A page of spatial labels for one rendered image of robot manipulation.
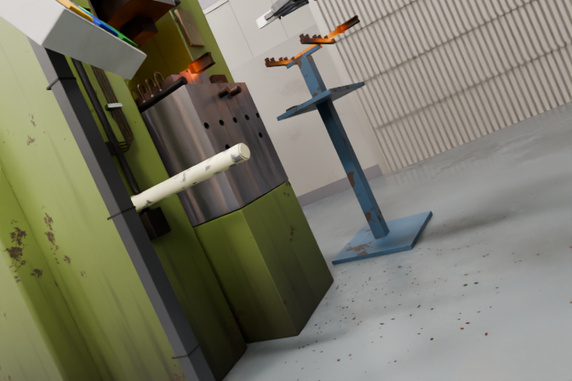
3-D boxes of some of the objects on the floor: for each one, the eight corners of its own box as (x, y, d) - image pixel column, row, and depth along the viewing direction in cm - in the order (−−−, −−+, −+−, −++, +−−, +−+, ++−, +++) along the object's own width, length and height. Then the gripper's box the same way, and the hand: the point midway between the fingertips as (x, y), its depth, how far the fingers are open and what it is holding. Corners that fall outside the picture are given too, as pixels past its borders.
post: (243, 440, 87) (45, 14, 83) (234, 456, 83) (27, 11, 80) (231, 440, 88) (37, 23, 85) (221, 456, 85) (19, 20, 82)
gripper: (317, -10, 105) (253, 33, 116) (332, -3, 116) (271, 36, 128) (306, -35, 105) (243, 11, 116) (322, -25, 116) (263, 16, 128)
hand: (266, 19), depth 120 cm, fingers closed
